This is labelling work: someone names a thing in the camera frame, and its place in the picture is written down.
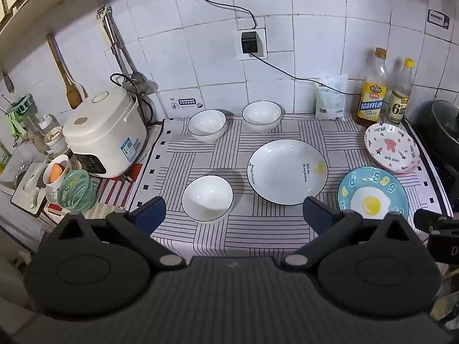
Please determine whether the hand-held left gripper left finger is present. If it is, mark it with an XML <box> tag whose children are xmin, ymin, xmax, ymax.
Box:
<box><xmin>54</xmin><ymin>196</ymin><xmax>182</xmax><ymax>268</ymax></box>

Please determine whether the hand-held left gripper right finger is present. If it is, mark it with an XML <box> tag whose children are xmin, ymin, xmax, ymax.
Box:
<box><xmin>281</xmin><ymin>196</ymin><xmax>413</xmax><ymax>269</ymax></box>

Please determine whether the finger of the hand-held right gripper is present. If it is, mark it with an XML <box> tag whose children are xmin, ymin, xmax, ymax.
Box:
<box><xmin>413</xmin><ymin>208</ymin><xmax>459</xmax><ymax>236</ymax></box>

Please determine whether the large white plate black rim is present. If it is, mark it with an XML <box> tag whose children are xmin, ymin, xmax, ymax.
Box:
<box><xmin>247</xmin><ymin>139</ymin><xmax>328</xmax><ymax>206</ymax></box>

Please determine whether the blue fried egg print plate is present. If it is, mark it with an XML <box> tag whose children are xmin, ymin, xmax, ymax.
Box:
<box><xmin>337</xmin><ymin>167</ymin><xmax>410</xmax><ymax>224</ymax></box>

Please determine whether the white bowl black rim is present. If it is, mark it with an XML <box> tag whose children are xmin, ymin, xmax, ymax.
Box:
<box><xmin>187</xmin><ymin>109</ymin><xmax>227</xmax><ymax>142</ymax></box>
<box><xmin>242</xmin><ymin>100</ymin><xmax>283</xmax><ymax>131</ymax></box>
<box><xmin>181</xmin><ymin>175</ymin><xmax>234</xmax><ymax>222</ymax></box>

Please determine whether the pink rabbit print plate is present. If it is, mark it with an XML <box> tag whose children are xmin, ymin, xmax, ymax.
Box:
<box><xmin>364</xmin><ymin>124</ymin><xmax>422</xmax><ymax>174</ymax></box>

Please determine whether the black stove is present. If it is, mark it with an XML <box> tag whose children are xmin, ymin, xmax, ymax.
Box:
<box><xmin>402</xmin><ymin>118</ymin><xmax>459</xmax><ymax>219</ymax></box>

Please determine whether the red striped cloth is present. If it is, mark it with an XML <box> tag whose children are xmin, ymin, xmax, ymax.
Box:
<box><xmin>46</xmin><ymin>163</ymin><xmax>144</xmax><ymax>219</ymax></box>

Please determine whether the striped white tablecloth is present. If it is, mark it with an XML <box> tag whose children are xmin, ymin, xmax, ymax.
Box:
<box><xmin>127</xmin><ymin>113</ymin><xmax>454</xmax><ymax>259</ymax></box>

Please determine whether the green plastic basket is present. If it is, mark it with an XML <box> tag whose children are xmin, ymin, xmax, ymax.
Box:
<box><xmin>57</xmin><ymin>169</ymin><xmax>97</xmax><ymax>214</ymax></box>

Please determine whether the white rice cooker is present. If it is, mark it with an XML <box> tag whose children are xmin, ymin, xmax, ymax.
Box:
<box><xmin>63</xmin><ymin>87</ymin><xmax>149</xmax><ymax>179</ymax></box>

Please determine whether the black wok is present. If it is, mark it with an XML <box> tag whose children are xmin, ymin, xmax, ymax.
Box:
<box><xmin>405</xmin><ymin>99</ymin><xmax>459</xmax><ymax>173</ymax></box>

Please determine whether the white mug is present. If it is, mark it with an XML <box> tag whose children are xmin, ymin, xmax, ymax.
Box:
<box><xmin>43</xmin><ymin>154</ymin><xmax>72</xmax><ymax>203</ymax></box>

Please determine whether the orange rounded item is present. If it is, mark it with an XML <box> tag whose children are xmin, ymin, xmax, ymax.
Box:
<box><xmin>49</xmin><ymin>163</ymin><xmax>67</xmax><ymax>183</ymax></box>

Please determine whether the white salt bag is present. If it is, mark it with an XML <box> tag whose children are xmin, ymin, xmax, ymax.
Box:
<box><xmin>315</xmin><ymin>75</ymin><xmax>349</xmax><ymax>122</ymax></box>

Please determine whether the clear vinegar bottle yellow cap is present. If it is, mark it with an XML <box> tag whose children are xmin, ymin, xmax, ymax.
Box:
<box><xmin>383</xmin><ymin>58</ymin><xmax>416</xmax><ymax>126</ymax></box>

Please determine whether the small white lidded container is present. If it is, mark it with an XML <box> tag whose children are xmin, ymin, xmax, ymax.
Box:
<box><xmin>38</xmin><ymin>115</ymin><xmax>69</xmax><ymax>155</ymax></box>

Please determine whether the yellow label cooking wine bottle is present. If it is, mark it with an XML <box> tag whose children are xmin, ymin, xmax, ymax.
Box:
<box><xmin>357</xmin><ymin>47</ymin><xmax>390</xmax><ymax>127</ymax></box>

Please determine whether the white plastic tray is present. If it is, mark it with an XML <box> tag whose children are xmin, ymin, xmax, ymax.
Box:
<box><xmin>11</xmin><ymin>165</ymin><xmax>49</xmax><ymax>217</ymax></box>

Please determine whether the hanging metal ladle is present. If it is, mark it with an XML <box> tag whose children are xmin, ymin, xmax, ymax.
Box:
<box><xmin>102</xmin><ymin>7</ymin><xmax>149</xmax><ymax>95</ymax></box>

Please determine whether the wooden spatula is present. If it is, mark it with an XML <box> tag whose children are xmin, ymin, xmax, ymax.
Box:
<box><xmin>46</xmin><ymin>33</ymin><xmax>85</xmax><ymax>110</ymax></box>

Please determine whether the green plastic rack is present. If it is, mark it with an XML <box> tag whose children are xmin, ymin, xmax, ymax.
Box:
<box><xmin>5</xmin><ymin>93</ymin><xmax>34</xmax><ymax>137</ymax></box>

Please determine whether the black plug adapter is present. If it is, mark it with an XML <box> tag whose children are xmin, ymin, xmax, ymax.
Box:
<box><xmin>241</xmin><ymin>32</ymin><xmax>258</xmax><ymax>54</ymax></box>

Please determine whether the white wall sticker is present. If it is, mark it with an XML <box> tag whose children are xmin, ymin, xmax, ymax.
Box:
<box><xmin>168</xmin><ymin>97</ymin><xmax>205</xmax><ymax>119</ymax></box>

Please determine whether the thin black cable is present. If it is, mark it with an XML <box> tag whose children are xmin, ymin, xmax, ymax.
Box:
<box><xmin>170</xmin><ymin>0</ymin><xmax>257</xmax><ymax>31</ymax></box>
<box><xmin>249</xmin><ymin>53</ymin><xmax>363</xmax><ymax>97</ymax></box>

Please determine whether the black rice cooker cable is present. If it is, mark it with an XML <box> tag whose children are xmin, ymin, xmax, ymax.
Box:
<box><xmin>109</xmin><ymin>73</ymin><xmax>166</xmax><ymax>137</ymax></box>

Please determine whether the white wall socket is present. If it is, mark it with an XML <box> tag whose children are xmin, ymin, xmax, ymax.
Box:
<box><xmin>234</xmin><ymin>28</ymin><xmax>268</xmax><ymax>61</ymax></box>

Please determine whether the white handled utensil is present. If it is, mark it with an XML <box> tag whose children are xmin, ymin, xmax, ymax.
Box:
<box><xmin>97</xmin><ymin>5</ymin><xmax>115</xmax><ymax>47</ymax></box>

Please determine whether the dark wall sticker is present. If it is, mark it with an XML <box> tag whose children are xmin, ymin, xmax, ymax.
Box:
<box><xmin>427</xmin><ymin>9</ymin><xmax>450</xmax><ymax>31</ymax></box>

